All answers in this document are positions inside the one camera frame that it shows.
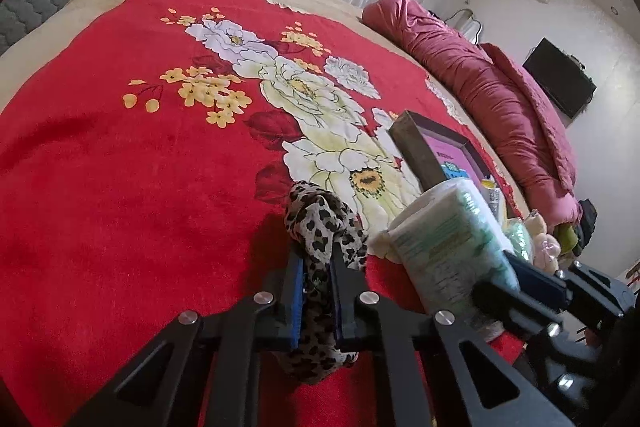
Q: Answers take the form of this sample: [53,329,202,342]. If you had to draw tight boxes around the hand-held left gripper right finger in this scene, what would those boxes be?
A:
[327,242,576,427]

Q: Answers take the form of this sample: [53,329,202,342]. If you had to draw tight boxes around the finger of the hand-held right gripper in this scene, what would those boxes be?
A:
[472,279,566,344]
[502,249,577,309]

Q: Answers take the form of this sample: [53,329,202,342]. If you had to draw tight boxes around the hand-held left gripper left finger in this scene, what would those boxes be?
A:
[65,252,309,427]

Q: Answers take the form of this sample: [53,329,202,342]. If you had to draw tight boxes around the beige plush toy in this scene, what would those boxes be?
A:
[522,210,564,276]

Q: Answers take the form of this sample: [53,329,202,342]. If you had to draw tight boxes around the small green tissue pack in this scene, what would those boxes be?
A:
[502,217,534,258]

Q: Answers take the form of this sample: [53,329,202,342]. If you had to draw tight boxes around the leopard print cloth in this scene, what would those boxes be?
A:
[277,180,371,386]

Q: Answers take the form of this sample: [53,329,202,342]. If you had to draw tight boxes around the large white tissue pack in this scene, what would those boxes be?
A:
[387,179,521,329]

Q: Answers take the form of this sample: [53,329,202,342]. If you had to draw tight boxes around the brown tray with pink bottom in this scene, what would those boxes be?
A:
[388,109,521,228]

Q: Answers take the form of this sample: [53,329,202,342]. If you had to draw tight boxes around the green cloth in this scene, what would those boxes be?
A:
[557,222,581,254]

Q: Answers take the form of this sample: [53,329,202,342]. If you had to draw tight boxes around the dark folded clothes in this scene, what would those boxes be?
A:
[575,199,599,259]

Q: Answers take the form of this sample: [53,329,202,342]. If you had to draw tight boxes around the pink quilt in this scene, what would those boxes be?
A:
[361,0,584,229]

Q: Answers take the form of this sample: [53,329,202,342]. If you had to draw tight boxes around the red floral blanket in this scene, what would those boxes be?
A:
[0,0,527,427]

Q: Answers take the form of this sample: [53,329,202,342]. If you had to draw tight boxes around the black wall television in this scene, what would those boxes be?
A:
[522,37,597,120]

